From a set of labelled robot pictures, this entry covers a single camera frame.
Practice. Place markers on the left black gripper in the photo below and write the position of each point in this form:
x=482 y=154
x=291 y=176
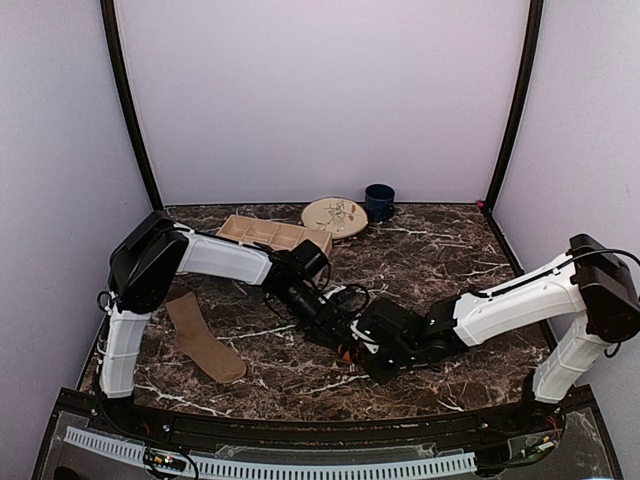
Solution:
x=317 y=324

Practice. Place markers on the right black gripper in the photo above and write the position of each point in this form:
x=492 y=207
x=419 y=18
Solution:
x=381 y=374

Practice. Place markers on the argyle black red orange sock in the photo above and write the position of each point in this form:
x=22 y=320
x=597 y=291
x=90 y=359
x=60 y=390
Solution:
x=349 y=353

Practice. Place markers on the wooden compartment tray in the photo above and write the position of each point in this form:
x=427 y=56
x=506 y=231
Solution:
x=277 y=235

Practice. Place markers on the plain brown sock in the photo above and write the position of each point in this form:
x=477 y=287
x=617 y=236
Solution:
x=194 y=339

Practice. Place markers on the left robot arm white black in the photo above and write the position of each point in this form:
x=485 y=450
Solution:
x=143 y=267

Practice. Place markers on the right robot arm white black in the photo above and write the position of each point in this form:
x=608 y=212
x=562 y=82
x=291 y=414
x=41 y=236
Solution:
x=589 y=281

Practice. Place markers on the cream floral ceramic plate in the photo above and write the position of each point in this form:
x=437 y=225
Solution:
x=341 y=217

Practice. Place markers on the dark blue mug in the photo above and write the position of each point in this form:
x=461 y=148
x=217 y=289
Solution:
x=379 y=202

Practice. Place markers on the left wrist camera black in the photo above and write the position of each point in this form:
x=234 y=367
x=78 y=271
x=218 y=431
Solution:
x=310 y=257

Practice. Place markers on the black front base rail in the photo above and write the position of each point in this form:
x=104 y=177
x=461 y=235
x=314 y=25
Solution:
x=484 y=427

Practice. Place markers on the white slotted cable duct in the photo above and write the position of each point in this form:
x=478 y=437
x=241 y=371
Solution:
x=166 y=463

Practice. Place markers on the right black frame post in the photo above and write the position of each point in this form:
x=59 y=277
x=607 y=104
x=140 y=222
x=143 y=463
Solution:
x=521 y=88

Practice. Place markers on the black frame post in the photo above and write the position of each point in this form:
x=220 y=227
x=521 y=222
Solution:
x=521 y=88
x=126 y=100

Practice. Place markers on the left black frame post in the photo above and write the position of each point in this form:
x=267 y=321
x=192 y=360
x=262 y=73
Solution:
x=126 y=100

